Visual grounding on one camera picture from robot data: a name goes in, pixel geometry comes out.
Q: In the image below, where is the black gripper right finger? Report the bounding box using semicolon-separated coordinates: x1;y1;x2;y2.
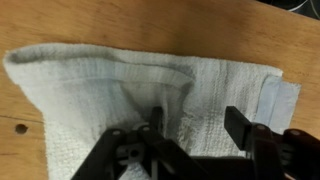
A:
224;105;320;180

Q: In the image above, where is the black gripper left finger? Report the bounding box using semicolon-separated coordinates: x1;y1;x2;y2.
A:
71;106;208;180

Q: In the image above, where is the white towel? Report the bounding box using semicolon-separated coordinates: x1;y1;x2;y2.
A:
2;42;284;180

